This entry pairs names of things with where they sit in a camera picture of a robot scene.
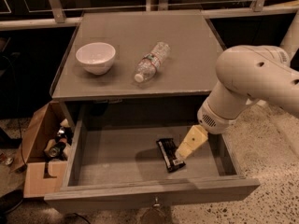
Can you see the drawer pull handle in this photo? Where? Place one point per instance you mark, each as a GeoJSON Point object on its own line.
{"type": "Point", "coordinates": [153, 215]}

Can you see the clear plastic water bottle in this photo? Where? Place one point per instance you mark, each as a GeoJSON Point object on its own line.
{"type": "Point", "coordinates": [150, 64]}

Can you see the cardboard box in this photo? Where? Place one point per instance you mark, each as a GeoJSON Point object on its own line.
{"type": "Point", "coordinates": [41, 178]}

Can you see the grey cabinet counter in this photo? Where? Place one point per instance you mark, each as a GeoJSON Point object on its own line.
{"type": "Point", "coordinates": [114, 99]}

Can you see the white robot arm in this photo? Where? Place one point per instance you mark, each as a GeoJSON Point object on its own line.
{"type": "Point", "coordinates": [246, 75]}

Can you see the black chocolate bar wrapper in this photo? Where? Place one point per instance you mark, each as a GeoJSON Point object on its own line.
{"type": "Point", "coordinates": [168, 150]}

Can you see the cans in cardboard box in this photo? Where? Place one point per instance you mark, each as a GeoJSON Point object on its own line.
{"type": "Point", "coordinates": [59, 146]}

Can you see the open grey top drawer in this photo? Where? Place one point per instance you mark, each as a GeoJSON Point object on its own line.
{"type": "Point", "coordinates": [115, 163]}

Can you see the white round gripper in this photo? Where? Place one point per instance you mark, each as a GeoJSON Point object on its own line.
{"type": "Point", "coordinates": [212, 119]}

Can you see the metal railing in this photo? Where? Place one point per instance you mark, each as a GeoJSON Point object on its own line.
{"type": "Point", "coordinates": [31, 14]}

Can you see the white ceramic bowl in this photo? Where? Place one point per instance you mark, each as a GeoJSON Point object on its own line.
{"type": "Point", "coordinates": [96, 58]}

